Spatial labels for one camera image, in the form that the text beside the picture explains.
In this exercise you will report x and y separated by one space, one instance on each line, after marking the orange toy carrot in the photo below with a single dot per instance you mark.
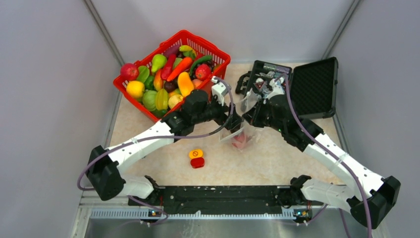
181 67

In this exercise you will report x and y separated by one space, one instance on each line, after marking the clear zip top bag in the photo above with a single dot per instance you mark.
242 131

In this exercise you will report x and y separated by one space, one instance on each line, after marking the yellow toy lemon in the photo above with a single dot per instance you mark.
135 89

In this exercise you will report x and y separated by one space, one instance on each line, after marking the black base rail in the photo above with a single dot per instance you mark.
226 200

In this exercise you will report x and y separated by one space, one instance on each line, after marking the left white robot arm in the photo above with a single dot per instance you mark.
106 167

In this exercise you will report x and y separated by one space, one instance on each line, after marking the green toy cucumber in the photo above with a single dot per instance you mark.
201 60

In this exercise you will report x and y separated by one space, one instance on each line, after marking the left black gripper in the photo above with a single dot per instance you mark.
229 122

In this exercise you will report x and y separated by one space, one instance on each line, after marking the red plastic basket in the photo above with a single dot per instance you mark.
177 76

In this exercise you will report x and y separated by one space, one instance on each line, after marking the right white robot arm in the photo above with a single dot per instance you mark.
366 195

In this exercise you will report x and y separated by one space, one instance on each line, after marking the green toy pear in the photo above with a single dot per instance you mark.
158 62

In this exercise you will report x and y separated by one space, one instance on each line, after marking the red toy apple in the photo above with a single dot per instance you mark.
129 72
241 140

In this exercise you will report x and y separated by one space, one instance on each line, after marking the red toy chili pepper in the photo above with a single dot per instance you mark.
167 69

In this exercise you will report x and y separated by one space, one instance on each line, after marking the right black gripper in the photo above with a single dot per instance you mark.
253 114

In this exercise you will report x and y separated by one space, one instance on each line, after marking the yellow orange toy mango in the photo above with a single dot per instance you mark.
185 84

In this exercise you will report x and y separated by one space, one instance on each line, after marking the black open case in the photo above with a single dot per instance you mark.
312 85

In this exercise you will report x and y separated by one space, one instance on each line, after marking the yellow and red button toy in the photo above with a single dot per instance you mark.
196 158

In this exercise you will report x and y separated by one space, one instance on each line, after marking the red toy apple on rim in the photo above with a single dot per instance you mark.
129 72

